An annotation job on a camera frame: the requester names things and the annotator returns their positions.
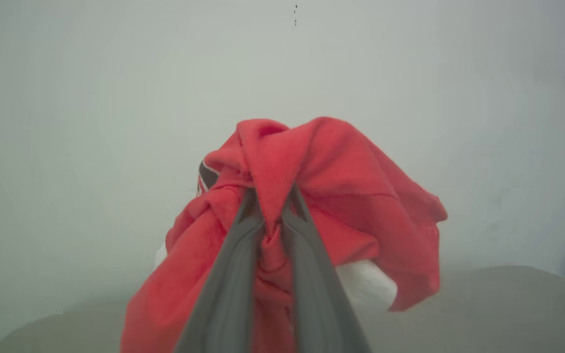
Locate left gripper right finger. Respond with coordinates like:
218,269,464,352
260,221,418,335
281,185,372,353

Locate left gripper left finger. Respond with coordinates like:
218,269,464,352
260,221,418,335
175,189,265,353

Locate red basketball jersey white sleeves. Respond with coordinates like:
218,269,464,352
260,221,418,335
121,117,448,353

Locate grey fabric sofa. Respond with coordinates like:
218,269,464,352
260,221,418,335
0,265,565,353

